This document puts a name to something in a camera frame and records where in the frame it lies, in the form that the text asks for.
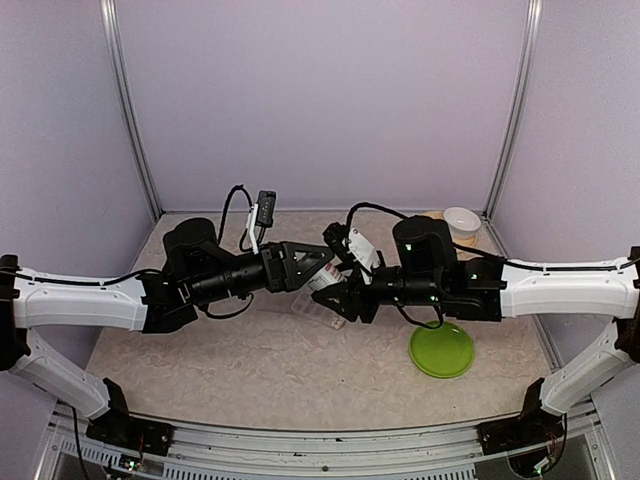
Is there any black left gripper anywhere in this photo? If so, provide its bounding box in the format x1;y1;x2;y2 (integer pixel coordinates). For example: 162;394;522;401
190;241;336;306

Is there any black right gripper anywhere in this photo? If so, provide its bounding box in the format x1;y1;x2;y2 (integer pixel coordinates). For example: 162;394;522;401
310;263;445;326

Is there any grey-capped orange pill bottle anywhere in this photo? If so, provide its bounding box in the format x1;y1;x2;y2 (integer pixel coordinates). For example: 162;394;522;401
307;262;346;292

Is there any clear plastic pill organizer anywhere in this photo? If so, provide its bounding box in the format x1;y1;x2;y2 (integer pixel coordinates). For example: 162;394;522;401
291;291;346;329

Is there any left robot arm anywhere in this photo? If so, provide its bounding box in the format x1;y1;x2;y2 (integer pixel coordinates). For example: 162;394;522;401
1;218;334;445

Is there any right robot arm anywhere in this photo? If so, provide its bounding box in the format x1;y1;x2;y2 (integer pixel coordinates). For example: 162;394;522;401
312;216;639;444

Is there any green plate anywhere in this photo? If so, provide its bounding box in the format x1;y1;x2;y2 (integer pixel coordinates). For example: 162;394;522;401
408;322;475;379

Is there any beige wooden plate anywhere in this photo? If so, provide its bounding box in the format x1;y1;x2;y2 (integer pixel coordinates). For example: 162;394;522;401
423;210;478;247

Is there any white ceramic bowl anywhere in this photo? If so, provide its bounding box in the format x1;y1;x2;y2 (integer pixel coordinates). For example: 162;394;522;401
443;207;482;237

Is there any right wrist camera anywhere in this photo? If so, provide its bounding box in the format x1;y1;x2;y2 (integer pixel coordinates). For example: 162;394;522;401
323;222;382;272

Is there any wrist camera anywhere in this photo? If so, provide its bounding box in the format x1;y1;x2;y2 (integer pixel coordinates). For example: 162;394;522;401
323;222;382;272
246;190;277;253

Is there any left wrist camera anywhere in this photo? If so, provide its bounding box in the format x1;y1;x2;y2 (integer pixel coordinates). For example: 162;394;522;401
246;190;277;253

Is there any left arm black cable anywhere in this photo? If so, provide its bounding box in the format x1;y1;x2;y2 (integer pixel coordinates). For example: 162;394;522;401
199;184;256;319

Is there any front aluminium rail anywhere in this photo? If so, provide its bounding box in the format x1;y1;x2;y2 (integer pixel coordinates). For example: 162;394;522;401
34;400;619;479

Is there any left aluminium frame post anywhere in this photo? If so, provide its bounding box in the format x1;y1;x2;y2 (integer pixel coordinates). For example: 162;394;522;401
100;0;163;223

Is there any aluminium frame post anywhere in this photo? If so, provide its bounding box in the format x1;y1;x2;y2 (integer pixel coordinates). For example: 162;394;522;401
100;0;163;223
483;0;544;222

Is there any right aluminium frame post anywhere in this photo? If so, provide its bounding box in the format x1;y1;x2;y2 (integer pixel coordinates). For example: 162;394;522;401
483;0;544;222

